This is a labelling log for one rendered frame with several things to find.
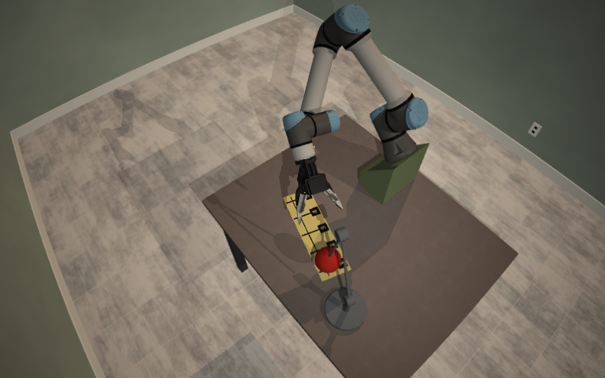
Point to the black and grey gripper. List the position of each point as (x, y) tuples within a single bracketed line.
[(312, 183)]

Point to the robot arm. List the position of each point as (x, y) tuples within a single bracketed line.
[(347, 27)]

